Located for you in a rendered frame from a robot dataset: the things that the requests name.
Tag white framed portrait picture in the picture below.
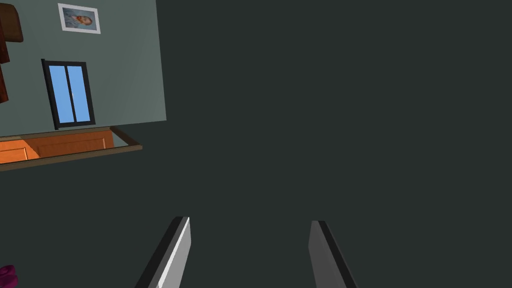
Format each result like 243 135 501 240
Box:
57 3 102 35

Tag magenta rounded object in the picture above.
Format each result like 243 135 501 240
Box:
0 264 19 288

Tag dark brown wooden furniture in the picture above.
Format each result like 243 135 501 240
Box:
0 3 25 104

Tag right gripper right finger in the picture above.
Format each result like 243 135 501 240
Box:
307 219 358 288

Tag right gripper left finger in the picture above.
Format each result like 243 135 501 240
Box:
135 216 192 288

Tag black framed window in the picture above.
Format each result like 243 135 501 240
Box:
40 58 97 131

